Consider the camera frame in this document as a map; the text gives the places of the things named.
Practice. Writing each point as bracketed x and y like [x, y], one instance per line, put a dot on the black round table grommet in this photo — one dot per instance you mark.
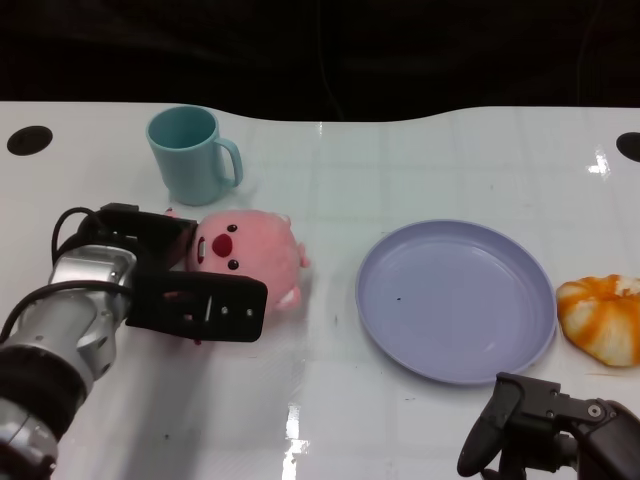
[629, 146]
[29, 140]

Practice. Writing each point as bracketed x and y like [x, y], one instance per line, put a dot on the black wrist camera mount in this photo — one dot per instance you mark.
[215, 310]

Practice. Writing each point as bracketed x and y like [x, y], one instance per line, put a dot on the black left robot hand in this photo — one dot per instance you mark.
[150, 235]

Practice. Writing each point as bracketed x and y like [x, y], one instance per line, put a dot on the pink plush doll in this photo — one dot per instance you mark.
[255, 245]

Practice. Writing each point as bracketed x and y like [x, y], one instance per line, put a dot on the black backdrop cloth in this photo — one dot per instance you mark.
[320, 50]

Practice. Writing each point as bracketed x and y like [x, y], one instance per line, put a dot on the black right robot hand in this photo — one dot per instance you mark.
[550, 430]

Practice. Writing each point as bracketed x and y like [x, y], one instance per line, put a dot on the teal plastic mug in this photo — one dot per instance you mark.
[185, 160]

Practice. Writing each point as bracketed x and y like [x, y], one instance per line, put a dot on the purple plastic plate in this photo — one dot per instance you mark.
[455, 300]

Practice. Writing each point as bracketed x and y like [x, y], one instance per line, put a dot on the orange white bread toy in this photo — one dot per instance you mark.
[600, 320]

